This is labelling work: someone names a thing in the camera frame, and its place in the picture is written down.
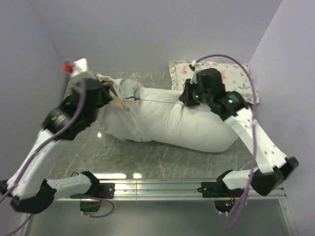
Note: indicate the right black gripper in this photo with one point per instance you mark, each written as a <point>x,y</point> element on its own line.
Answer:
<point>184,97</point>

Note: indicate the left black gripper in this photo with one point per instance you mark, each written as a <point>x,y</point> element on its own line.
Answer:
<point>109,97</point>

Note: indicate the grey pillowcase with cream trim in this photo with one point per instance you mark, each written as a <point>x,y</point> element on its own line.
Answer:
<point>120,105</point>

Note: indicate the white pillow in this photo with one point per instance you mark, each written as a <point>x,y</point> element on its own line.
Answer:
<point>158,115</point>

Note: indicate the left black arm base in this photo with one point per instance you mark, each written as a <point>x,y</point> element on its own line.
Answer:
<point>91,203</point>

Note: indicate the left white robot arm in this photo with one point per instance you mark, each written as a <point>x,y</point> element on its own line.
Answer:
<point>30,190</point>

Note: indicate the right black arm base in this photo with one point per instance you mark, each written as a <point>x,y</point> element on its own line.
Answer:
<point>216,194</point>

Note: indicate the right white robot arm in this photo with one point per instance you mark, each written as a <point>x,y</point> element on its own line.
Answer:
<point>271,166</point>

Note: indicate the floral print pillow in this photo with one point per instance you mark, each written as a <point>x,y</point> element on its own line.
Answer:
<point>233,76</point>

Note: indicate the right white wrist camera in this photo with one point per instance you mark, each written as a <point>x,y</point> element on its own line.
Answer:
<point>195,67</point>

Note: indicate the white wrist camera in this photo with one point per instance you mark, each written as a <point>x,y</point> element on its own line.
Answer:
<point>78,70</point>
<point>195,67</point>

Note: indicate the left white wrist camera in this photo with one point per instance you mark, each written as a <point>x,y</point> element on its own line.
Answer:
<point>78,70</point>

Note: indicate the aluminium mounting rail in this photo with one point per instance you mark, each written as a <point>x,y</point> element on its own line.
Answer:
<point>156,188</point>

